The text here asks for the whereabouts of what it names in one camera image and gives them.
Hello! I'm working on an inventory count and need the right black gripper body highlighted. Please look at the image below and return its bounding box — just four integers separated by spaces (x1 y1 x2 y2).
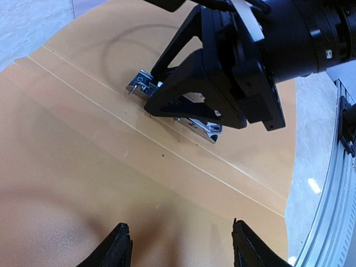
201 8 285 131

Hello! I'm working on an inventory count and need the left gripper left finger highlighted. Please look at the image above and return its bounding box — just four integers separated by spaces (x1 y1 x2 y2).
77 222 133 267

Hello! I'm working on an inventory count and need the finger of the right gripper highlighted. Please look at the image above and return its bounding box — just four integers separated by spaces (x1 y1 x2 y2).
144 49 247 129
150 4 206 83

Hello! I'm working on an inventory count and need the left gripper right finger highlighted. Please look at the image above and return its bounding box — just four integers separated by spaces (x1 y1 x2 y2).
231 219 290 267

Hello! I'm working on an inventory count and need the metal folder spine clip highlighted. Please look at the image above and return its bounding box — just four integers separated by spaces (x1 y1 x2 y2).
126 70 223 144

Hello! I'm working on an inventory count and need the orange file folder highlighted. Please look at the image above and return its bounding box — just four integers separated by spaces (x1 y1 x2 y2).
1 1 296 266

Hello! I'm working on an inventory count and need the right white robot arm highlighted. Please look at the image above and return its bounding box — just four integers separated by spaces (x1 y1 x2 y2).
144 1 355 131

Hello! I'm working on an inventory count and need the front aluminium rail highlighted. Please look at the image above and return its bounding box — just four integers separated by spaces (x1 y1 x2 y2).
285 73 355 266

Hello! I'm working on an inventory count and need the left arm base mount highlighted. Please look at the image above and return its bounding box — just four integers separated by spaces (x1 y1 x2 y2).
338 96 355 158

